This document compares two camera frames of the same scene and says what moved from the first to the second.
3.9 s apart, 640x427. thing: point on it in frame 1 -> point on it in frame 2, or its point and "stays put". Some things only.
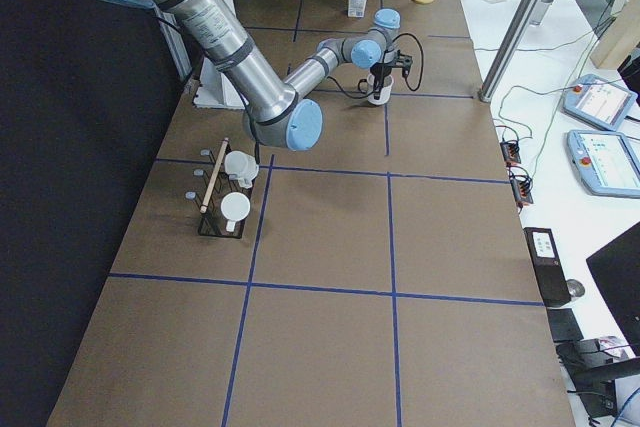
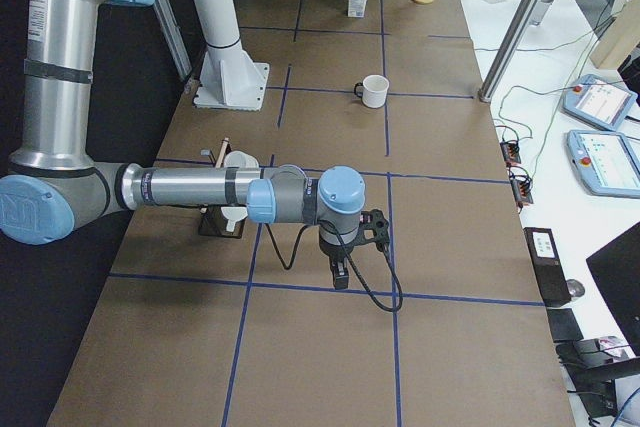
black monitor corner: [616, 270] stays put
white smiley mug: [385, 91] stays put
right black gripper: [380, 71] -> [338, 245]
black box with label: [552, 273] stays put
